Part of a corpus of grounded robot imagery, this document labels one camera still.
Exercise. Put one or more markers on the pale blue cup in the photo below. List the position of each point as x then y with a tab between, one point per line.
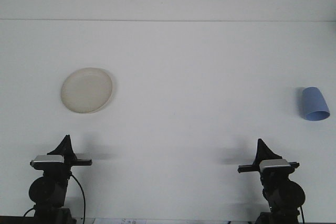
313	100

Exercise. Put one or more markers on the pale round plate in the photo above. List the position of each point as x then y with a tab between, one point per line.
86	90

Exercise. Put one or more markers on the white printed paper sheet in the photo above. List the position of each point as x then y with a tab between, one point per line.
115	221

